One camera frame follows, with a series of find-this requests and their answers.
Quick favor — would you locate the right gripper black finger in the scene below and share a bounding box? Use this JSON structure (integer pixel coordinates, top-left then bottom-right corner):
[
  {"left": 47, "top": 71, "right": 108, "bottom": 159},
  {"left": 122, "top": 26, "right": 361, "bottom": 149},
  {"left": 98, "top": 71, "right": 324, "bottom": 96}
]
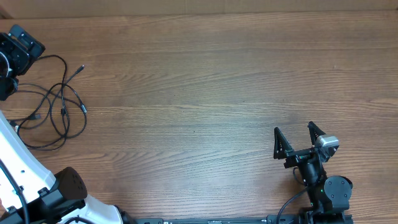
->
[
  {"left": 274, "top": 127, "right": 294, "bottom": 159},
  {"left": 308, "top": 121, "right": 326, "bottom": 146}
]

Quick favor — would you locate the black cable bundle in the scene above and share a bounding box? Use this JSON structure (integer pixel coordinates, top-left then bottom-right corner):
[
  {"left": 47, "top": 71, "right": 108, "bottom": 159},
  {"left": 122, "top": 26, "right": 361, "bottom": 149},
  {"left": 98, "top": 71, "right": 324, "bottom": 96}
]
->
[{"left": 7, "top": 54, "right": 88, "bottom": 151}]

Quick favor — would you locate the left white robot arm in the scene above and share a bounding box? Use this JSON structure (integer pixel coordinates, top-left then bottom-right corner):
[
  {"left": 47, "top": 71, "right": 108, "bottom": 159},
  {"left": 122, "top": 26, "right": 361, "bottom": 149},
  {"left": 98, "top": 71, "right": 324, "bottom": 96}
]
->
[{"left": 1, "top": 25, "right": 133, "bottom": 223}]

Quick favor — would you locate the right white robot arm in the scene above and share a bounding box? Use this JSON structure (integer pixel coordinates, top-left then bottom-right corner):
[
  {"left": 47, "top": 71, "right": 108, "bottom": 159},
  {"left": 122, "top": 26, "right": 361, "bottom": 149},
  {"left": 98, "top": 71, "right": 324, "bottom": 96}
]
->
[{"left": 267, "top": 121, "right": 353, "bottom": 224}]

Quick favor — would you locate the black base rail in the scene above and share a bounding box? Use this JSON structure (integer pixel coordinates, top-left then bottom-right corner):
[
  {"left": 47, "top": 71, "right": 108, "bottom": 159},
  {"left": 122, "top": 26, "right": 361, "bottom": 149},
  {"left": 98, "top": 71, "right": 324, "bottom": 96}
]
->
[{"left": 133, "top": 215, "right": 277, "bottom": 224}]

